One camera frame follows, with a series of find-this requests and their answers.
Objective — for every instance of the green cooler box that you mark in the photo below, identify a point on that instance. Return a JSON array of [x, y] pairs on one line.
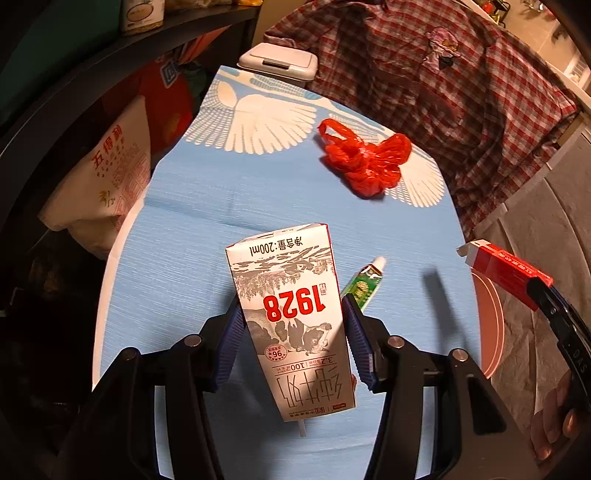
[[41, 69]]

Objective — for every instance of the grey quilted sofa cushion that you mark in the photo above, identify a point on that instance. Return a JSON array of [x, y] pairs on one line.
[[545, 221]]

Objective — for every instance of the person's right hand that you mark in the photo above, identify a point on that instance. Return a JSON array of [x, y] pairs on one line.
[[547, 424]]

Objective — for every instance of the orange printed box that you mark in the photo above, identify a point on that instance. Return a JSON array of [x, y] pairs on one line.
[[161, 101]]

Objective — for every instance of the white bag with red print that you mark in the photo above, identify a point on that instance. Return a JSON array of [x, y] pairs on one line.
[[106, 184]]

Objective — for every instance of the blue printed tablecloth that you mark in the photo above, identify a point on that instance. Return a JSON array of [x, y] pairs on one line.
[[194, 207]]

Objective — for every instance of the red plaid shirt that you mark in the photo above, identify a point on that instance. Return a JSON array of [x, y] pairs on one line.
[[415, 101]]

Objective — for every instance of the white drinking straw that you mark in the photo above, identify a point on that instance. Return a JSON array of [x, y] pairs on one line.
[[303, 429]]

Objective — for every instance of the red cardboard box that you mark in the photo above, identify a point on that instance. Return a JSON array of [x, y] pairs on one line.
[[498, 267]]

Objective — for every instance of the red plastic bag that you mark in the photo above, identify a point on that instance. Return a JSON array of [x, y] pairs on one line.
[[369, 166]]

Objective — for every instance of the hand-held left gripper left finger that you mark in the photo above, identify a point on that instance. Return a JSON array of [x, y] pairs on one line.
[[231, 341]]

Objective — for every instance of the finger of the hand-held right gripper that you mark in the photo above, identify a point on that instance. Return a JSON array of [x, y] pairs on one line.
[[545, 304]]

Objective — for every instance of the white swing-lid trash bin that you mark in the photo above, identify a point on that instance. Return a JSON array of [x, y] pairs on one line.
[[277, 57]]

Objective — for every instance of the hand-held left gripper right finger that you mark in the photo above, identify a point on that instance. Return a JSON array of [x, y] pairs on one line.
[[358, 341]]

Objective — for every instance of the black shelf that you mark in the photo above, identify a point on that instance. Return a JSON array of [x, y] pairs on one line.
[[207, 23]]

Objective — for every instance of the white red milk carton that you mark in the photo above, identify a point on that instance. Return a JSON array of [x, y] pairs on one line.
[[286, 323]]

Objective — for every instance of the small green toothpaste tube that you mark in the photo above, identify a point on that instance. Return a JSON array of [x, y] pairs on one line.
[[364, 284]]

